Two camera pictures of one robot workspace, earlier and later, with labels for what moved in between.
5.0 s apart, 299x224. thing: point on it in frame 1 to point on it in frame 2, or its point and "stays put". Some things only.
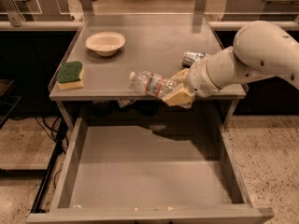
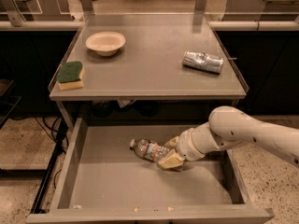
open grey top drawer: x=116 y=173 stays put
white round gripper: x=199 y=77 to x=184 y=146
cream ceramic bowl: x=106 y=43 stays put
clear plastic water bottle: x=150 y=83 to x=149 y=150
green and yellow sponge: x=68 y=75 stays put
